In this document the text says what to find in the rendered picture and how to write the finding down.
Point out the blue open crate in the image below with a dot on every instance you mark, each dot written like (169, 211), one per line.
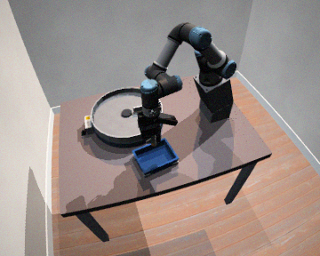
(155, 159)

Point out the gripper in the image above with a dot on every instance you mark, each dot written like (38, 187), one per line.
(152, 129)

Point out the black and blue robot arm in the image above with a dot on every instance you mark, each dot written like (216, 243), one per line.
(159, 84)

